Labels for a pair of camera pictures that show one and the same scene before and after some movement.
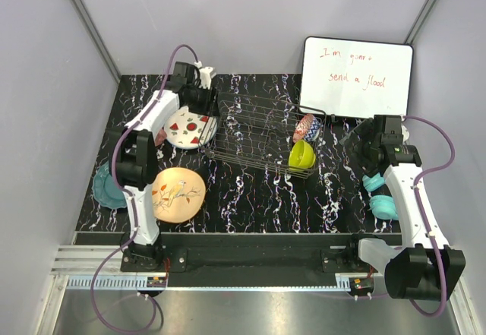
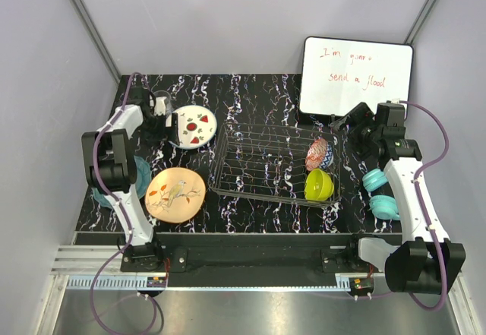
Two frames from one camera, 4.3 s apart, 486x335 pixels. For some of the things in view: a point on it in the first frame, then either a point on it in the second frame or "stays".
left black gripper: [205, 109] → [165, 134]
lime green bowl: [301, 156] → [319, 186]
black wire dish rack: [274, 137] → [282, 163]
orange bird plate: [178, 194] stays
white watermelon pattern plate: [189, 131] stays
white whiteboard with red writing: [344, 77] stays
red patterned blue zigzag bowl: [307, 128] → [320, 155]
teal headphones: [381, 201] stays
